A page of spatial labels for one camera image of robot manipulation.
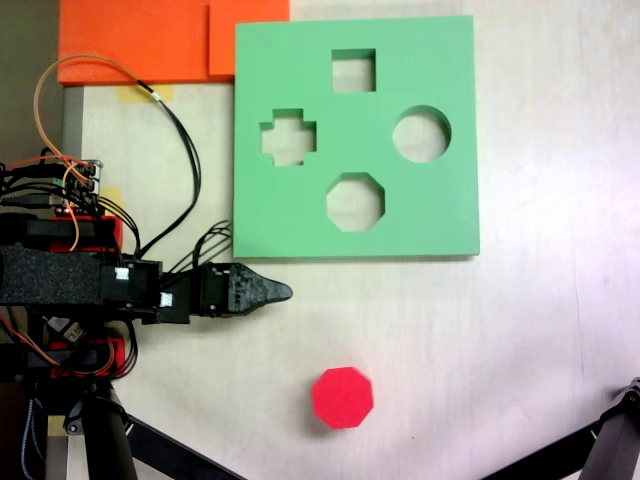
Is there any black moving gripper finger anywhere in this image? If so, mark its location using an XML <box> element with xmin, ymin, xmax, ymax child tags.
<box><xmin>227</xmin><ymin>263</ymin><xmax>294</xmax><ymax>317</ymax></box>

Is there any red octagonal pillar block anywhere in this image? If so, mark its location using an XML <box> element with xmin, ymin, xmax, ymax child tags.
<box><xmin>311</xmin><ymin>366</ymin><xmax>375</xmax><ymax>430</ymax></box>

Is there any red and black table clamp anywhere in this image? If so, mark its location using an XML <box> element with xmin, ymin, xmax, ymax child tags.
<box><xmin>47</xmin><ymin>337</ymin><xmax>126</xmax><ymax>379</ymax></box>
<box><xmin>47</xmin><ymin>213</ymin><xmax>125</xmax><ymax>254</ymax></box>

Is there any yellow masking tape piece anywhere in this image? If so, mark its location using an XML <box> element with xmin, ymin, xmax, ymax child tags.
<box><xmin>117</xmin><ymin>84</ymin><xmax>174</xmax><ymax>105</ymax></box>
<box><xmin>99</xmin><ymin>187</ymin><xmax>124</xmax><ymax>217</ymax></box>

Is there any silver USB plug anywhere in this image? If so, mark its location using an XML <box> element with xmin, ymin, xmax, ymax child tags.
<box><xmin>45</xmin><ymin>316</ymin><xmax>85</xmax><ymax>345</ymax></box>

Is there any small controller circuit board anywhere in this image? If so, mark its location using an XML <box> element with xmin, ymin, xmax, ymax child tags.
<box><xmin>52</xmin><ymin>159</ymin><xmax>106</xmax><ymax>219</ymax></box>

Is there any black tripod leg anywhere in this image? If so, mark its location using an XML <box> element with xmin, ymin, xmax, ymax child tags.
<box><xmin>479</xmin><ymin>421</ymin><xmax>601</xmax><ymax>480</ymax></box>
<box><xmin>82</xmin><ymin>394</ymin><xmax>140</xmax><ymax>480</ymax></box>
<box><xmin>124</xmin><ymin>413</ymin><xmax>247</xmax><ymax>480</ymax></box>
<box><xmin>578</xmin><ymin>377</ymin><xmax>640</xmax><ymax>480</ymax></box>

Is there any green shape sorter board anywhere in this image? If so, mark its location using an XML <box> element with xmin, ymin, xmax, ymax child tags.
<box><xmin>232</xmin><ymin>14</ymin><xmax>481</xmax><ymax>261</ymax></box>

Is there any black servo cable bundle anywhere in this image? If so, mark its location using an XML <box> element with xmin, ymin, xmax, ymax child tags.
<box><xmin>97</xmin><ymin>196</ymin><xmax>145</xmax><ymax>257</ymax></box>
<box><xmin>168</xmin><ymin>219</ymin><xmax>234</xmax><ymax>277</ymax></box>

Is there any black cable with white mark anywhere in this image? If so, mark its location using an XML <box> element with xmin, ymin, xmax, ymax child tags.
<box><xmin>133</xmin><ymin>78</ymin><xmax>203</xmax><ymax>259</ymax></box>

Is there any short orange wire bundle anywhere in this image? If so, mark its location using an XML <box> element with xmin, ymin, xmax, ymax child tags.
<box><xmin>0</xmin><ymin>309</ymin><xmax>116</xmax><ymax>377</ymax></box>

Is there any black USB cable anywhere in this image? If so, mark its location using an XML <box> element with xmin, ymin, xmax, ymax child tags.
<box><xmin>0</xmin><ymin>192</ymin><xmax>69</xmax><ymax>209</ymax></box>

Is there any blue braided cable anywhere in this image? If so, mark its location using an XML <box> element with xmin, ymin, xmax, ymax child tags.
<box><xmin>18</xmin><ymin>397</ymin><xmax>49</xmax><ymax>474</ymax></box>

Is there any long orange wire loop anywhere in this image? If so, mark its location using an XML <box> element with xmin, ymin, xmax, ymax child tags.
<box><xmin>33</xmin><ymin>53</ymin><xmax>146</xmax><ymax>252</ymax></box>

